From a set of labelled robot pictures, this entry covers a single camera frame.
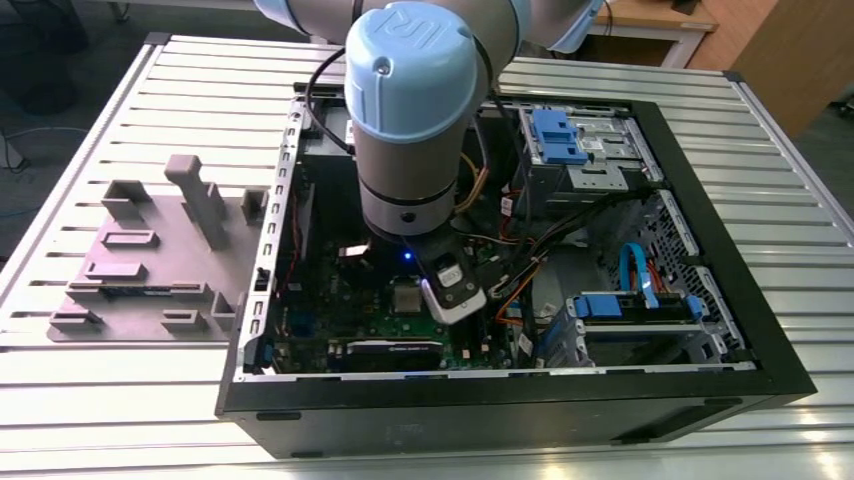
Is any silver CPU chip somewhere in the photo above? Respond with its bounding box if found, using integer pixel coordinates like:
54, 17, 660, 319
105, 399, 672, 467
391, 283, 423, 315

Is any green motherboard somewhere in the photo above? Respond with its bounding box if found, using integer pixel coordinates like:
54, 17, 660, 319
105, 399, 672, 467
276, 239, 535, 374

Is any grey power supply unit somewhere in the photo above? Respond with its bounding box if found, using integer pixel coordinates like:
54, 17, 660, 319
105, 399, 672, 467
299, 97, 365, 244

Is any black graphics card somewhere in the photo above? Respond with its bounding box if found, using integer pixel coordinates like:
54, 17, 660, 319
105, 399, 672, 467
324, 338, 443, 372

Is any black PC case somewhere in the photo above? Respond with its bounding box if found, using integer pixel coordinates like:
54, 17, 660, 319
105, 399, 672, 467
212, 81, 819, 459

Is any grey plastic parts rack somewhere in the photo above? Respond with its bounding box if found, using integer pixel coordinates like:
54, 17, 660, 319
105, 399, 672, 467
46, 154, 272, 345

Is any hard disk in blue carrier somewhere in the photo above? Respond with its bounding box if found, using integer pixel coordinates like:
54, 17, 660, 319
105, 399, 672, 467
565, 292, 706, 326

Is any grey metal disk bay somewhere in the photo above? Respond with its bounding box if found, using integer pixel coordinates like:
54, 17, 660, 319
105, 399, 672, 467
512, 104, 665, 214
536, 319, 746, 369

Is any wooden desk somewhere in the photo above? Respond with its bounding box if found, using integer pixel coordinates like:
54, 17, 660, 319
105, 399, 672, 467
596, 0, 719, 69

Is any wooden cabinet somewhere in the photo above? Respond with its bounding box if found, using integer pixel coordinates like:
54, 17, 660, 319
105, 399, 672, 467
686, 0, 854, 136

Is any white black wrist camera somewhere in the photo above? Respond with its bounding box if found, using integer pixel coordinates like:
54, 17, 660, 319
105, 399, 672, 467
417, 251, 488, 327

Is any white wire bundle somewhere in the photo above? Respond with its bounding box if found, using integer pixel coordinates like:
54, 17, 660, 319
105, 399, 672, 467
476, 232, 535, 247

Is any orange wire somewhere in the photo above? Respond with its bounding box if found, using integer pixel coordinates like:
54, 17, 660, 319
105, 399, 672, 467
492, 267, 539, 326

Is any yellow wire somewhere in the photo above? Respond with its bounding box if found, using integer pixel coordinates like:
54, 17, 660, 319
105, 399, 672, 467
459, 154, 485, 211

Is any black cable bundle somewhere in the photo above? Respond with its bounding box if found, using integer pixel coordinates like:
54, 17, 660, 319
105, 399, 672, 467
525, 192, 652, 264

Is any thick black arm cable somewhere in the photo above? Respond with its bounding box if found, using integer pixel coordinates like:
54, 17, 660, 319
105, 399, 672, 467
308, 47, 356, 157

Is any blue plastic drive bracket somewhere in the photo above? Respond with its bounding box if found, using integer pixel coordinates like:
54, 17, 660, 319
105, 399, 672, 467
529, 108, 592, 165

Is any blue wire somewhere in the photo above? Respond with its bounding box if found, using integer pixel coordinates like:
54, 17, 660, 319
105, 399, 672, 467
617, 242, 661, 309

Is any multicoloured power wire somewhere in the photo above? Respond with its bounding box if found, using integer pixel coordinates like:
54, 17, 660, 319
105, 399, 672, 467
649, 264, 686, 301

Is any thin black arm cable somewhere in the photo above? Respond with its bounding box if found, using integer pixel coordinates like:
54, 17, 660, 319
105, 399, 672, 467
465, 32, 501, 101

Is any white desk frame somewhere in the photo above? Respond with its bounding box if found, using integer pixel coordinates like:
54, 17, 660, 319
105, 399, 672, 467
102, 0, 268, 26

